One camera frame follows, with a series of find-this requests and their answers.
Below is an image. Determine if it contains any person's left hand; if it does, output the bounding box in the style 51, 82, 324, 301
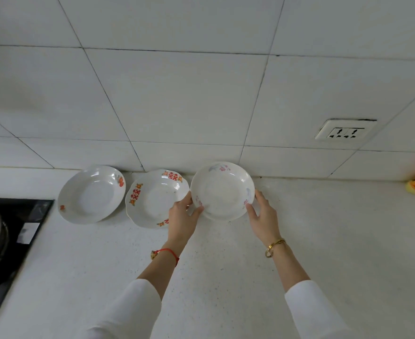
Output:
167, 191, 205, 244

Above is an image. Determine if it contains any black glass stove top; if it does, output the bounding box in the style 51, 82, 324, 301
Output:
0, 198, 55, 339

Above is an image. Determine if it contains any gold bangle bracelet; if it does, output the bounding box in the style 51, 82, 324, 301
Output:
265, 238, 286, 259

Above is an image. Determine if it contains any person's right forearm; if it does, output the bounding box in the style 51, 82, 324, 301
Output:
266, 240, 353, 339

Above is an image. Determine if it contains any white plate with pink flowers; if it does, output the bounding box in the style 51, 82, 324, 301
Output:
190, 161, 256, 221

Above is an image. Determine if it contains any white plate with orange fruit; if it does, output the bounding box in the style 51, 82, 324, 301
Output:
57, 165, 127, 225

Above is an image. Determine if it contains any white wall socket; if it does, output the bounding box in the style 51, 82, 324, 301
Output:
314, 118, 378, 142

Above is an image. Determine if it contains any person's left forearm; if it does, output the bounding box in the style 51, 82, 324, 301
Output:
77, 238, 188, 339

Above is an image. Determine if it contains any red string bracelet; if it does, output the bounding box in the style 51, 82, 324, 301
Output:
151, 248, 180, 267

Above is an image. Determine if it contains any scalloped plate with red print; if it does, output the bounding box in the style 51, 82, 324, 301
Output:
124, 169, 191, 229

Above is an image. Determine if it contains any person's right hand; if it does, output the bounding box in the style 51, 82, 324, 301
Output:
245, 189, 282, 249

